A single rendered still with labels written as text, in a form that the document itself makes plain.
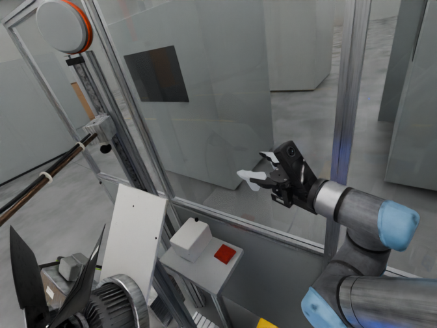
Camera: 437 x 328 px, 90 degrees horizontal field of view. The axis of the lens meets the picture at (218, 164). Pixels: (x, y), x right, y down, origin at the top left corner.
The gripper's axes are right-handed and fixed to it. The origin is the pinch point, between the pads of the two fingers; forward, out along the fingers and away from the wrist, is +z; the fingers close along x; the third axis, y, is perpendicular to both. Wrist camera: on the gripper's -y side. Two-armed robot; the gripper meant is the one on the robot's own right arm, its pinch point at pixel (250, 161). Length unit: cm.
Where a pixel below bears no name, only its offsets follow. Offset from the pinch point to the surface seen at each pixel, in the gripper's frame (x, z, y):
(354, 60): 20.2, -16.6, -18.3
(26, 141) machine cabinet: -113, 555, 69
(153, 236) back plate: -31.2, 18.5, 14.6
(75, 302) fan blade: -48.5, 1.4, -0.9
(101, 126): -22, 48, -15
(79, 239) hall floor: -101, 228, 132
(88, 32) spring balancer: -7, 56, -41
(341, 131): 17.6, -15.5, -2.1
